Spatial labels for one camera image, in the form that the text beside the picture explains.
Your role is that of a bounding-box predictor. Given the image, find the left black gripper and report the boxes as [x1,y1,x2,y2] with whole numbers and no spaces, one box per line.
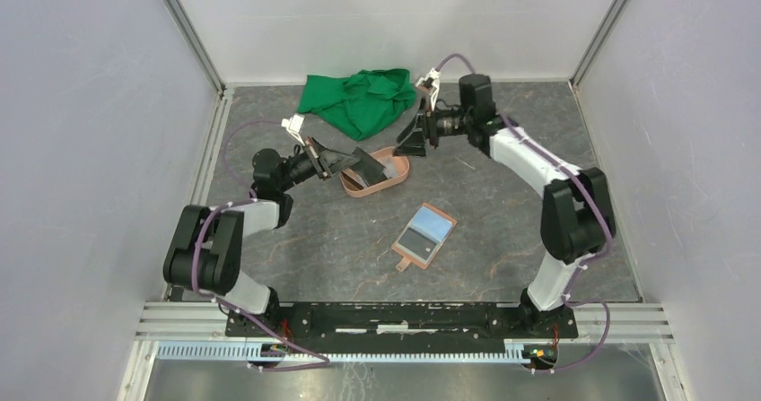
[278,135,361,192]

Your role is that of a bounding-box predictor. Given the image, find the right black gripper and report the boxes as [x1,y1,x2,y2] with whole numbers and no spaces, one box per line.
[393,96,473,159]

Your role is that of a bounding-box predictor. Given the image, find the black card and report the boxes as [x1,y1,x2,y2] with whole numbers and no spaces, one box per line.
[351,146,389,188]

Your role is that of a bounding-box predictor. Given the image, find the pink oval tray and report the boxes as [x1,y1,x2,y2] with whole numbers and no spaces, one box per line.
[339,146,410,198]

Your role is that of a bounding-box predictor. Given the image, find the brown leather card holder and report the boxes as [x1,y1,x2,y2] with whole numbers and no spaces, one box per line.
[391,203,458,272]

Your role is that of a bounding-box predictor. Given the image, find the dark credit card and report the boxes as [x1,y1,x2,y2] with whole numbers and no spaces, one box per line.
[396,228,439,262]

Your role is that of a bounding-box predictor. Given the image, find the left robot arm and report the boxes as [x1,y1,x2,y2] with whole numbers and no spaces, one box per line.
[162,138,361,336]

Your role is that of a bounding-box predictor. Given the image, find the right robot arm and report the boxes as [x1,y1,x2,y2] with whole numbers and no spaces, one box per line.
[394,69,616,336]

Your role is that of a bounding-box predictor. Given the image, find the green cloth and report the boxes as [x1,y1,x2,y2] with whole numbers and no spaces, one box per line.
[296,68,416,141]

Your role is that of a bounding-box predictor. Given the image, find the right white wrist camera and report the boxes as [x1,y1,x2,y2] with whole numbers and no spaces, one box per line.
[415,67,441,111]

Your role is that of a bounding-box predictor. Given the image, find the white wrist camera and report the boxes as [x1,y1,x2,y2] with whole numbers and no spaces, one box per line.
[415,67,441,111]
[281,114,305,145]

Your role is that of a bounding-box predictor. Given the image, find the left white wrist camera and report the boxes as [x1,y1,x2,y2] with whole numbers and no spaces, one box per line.
[281,114,305,145]

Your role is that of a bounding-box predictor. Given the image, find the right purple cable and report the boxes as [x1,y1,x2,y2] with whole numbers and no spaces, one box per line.
[433,53,615,376]

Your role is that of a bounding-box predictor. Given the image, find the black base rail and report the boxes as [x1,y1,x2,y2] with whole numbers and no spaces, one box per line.
[260,301,579,355]

